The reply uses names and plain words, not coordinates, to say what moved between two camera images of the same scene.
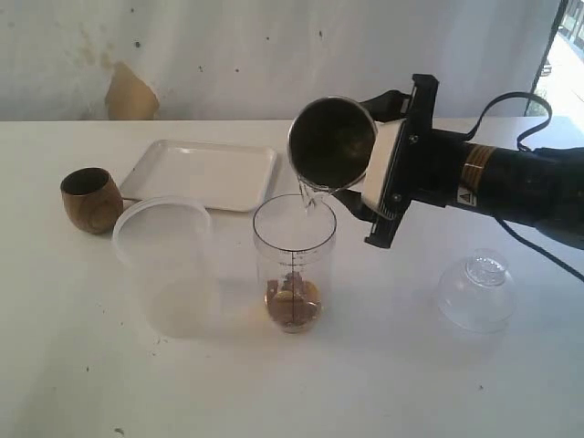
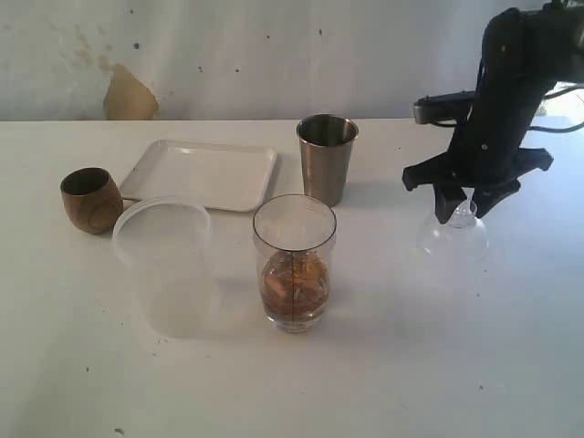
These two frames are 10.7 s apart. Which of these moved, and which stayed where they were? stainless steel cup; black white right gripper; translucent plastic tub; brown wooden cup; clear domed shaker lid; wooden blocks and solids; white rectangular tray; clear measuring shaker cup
Moved: wooden blocks and solids; black white right gripper; clear domed shaker lid; stainless steel cup
Stayed: translucent plastic tub; brown wooden cup; white rectangular tray; clear measuring shaker cup
